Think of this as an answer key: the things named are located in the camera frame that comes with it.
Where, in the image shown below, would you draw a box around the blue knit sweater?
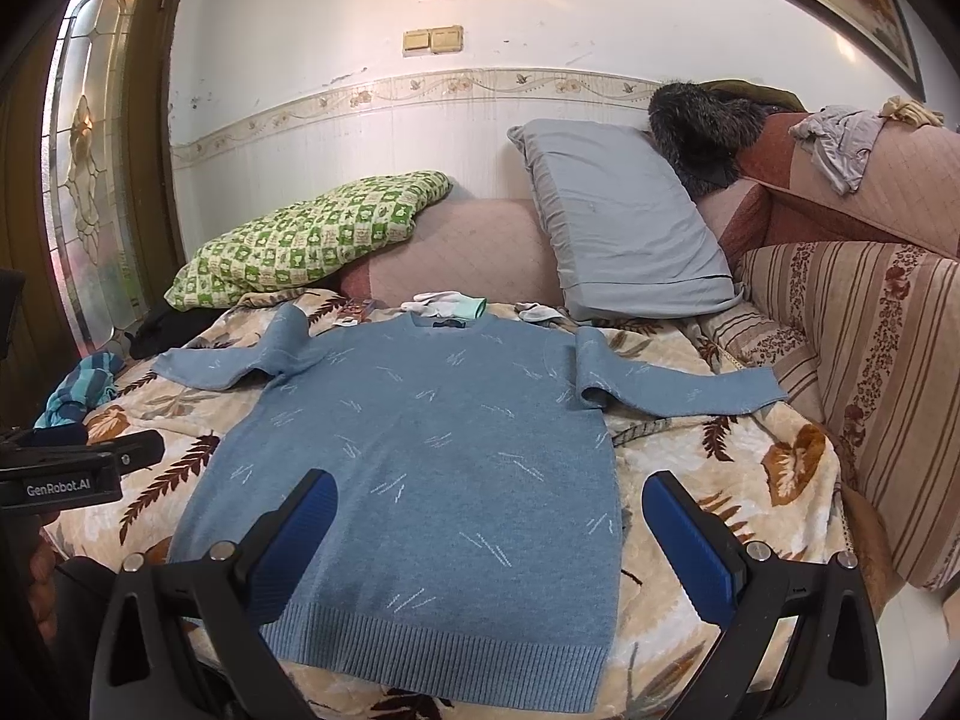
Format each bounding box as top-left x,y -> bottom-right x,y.
155,305 -> 781,713

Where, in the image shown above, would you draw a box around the small white mint clothes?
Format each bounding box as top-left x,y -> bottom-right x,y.
400,291 -> 487,322

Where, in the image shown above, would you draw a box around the teal striped cloth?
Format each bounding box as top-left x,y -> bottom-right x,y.
34,351 -> 124,429

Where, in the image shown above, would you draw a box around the wooden door with glass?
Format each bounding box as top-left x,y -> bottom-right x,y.
2,0 -> 184,426

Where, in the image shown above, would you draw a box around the striped floral folded quilt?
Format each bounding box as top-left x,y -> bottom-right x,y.
700,241 -> 958,590

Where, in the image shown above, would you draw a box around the green checkered pillow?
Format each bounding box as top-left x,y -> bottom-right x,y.
164,171 -> 452,310

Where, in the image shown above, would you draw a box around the small white grey sock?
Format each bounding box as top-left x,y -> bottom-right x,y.
514,302 -> 565,323

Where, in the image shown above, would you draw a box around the grey blue pillow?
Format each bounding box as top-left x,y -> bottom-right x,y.
508,119 -> 742,322

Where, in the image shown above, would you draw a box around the pink quilted sofa back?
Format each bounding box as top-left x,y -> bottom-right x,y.
697,114 -> 958,262

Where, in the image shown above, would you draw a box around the pink quilted headboard cushion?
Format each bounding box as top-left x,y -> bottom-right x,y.
337,199 -> 563,307

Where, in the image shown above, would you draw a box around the grey garment on sofa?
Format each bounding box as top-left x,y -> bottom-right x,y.
789,104 -> 885,195

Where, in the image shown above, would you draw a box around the dark fur trimmed coat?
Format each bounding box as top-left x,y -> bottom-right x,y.
647,80 -> 805,200

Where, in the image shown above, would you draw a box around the yellow cloth on sofa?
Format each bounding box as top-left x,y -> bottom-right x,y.
878,96 -> 946,128

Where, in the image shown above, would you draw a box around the beige wall switch panel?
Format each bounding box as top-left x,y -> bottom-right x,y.
402,25 -> 464,55

